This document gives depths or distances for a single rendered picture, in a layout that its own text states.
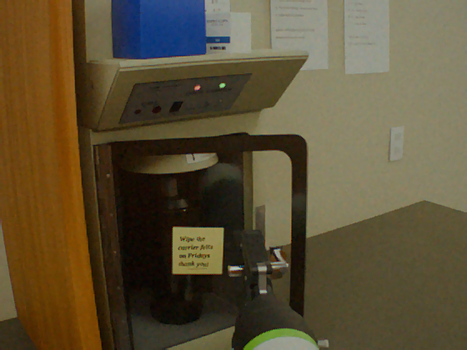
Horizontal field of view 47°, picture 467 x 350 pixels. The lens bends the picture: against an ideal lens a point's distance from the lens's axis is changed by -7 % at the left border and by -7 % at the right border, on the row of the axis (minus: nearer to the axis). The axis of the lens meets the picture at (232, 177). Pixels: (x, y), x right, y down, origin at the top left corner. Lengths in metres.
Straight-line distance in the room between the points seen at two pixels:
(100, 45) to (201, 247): 0.34
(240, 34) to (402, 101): 1.17
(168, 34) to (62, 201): 0.26
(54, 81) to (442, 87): 1.65
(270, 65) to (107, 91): 0.25
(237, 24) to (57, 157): 0.32
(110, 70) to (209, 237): 0.30
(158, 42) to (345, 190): 1.16
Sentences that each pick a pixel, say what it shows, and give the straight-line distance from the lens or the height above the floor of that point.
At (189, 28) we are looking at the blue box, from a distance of 0.79.
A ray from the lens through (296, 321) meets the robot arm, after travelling 0.64.
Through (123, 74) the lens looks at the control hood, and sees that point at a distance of 0.74.
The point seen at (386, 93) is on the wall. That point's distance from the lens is 1.90.
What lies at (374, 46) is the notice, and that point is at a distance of 1.84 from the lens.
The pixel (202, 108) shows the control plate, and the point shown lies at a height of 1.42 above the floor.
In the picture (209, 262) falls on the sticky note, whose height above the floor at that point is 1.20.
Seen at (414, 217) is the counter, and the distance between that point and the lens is 1.93.
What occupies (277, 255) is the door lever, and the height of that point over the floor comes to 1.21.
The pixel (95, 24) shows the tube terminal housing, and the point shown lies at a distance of 0.84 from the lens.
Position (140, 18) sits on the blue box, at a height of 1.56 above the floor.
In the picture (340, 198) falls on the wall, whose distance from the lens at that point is 1.82.
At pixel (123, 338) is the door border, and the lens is 0.96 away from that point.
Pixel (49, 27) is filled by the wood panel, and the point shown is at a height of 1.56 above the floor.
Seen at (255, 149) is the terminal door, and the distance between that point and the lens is 0.85.
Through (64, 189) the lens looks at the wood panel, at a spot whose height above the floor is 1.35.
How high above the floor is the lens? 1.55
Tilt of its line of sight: 15 degrees down
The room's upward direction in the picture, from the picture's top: 1 degrees counter-clockwise
